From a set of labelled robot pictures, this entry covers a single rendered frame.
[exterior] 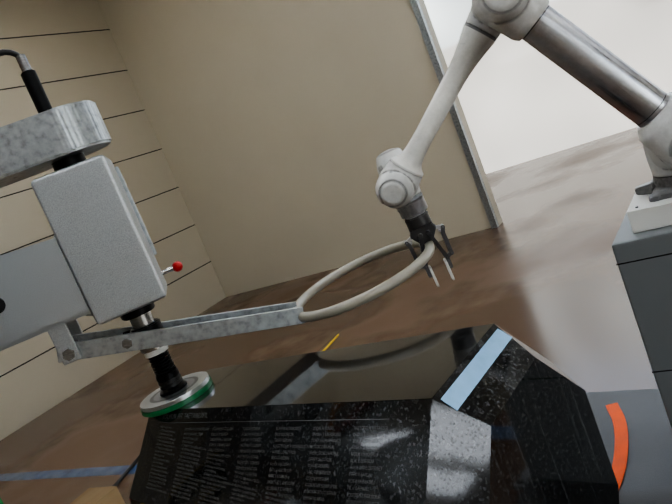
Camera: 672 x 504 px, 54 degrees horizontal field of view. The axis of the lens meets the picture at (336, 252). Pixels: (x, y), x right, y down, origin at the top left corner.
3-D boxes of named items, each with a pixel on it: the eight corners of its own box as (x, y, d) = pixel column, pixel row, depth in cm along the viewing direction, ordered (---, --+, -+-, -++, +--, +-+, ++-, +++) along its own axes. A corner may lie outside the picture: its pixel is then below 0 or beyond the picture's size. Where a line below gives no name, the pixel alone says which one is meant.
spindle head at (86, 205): (43, 361, 176) (-34, 204, 169) (57, 344, 198) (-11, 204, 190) (172, 305, 183) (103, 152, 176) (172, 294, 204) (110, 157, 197)
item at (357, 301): (311, 337, 179) (306, 327, 179) (282, 308, 227) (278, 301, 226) (462, 250, 188) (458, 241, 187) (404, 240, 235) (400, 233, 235)
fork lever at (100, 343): (56, 366, 178) (53, 348, 178) (67, 350, 197) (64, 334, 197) (307, 325, 194) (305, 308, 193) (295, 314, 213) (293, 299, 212)
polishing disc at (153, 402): (221, 377, 193) (219, 373, 193) (155, 416, 181) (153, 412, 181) (193, 372, 210) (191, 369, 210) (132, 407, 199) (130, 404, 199)
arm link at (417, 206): (392, 202, 207) (400, 219, 208) (395, 205, 198) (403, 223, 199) (419, 189, 206) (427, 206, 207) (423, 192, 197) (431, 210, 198)
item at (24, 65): (39, 119, 180) (10, 56, 177) (42, 120, 184) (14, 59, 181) (54, 113, 181) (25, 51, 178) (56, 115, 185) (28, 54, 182)
